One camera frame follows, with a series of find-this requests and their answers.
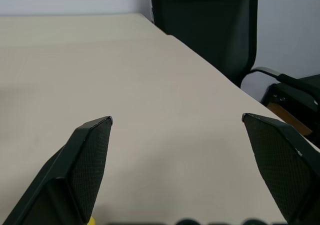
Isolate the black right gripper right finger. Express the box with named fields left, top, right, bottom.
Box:
left=241, top=112, right=320, bottom=225

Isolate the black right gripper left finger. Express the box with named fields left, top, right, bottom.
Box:
left=0, top=115, right=114, bottom=225

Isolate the black mesh office chair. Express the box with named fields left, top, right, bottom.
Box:
left=149, top=0, right=261, bottom=88

